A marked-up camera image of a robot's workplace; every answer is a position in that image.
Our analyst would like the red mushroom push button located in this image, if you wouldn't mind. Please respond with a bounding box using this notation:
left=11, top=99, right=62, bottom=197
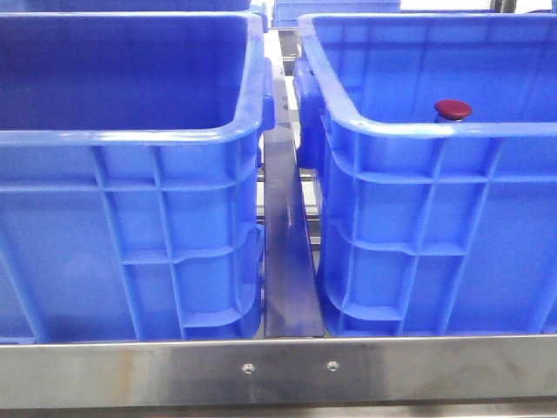
left=434, top=99, right=473, bottom=123

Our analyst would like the blue bin front left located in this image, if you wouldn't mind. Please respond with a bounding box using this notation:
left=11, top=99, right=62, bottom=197
left=1, top=12, right=274, bottom=345

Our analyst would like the blue bin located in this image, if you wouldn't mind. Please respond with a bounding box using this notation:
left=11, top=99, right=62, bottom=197
left=299, top=13, right=556, bottom=336
left=1, top=12, right=274, bottom=345
left=272, top=0, right=401, bottom=28
left=1, top=0, right=267, bottom=17

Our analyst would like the blue bin front right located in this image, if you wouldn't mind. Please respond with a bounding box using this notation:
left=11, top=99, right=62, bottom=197
left=299, top=13, right=556, bottom=336

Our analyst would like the blue bin rear right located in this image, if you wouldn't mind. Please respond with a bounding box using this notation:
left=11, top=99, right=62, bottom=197
left=272, top=0, right=401, bottom=28

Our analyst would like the blue bin rear left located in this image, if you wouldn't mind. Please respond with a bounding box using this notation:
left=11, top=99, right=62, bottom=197
left=1, top=0, right=267, bottom=17

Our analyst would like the dark metal divider rail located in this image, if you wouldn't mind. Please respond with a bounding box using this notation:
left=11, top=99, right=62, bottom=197
left=264, top=61, right=325, bottom=339

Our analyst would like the steel front shelf rail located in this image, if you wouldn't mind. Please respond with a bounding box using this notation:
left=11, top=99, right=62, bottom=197
left=1, top=335, right=556, bottom=409

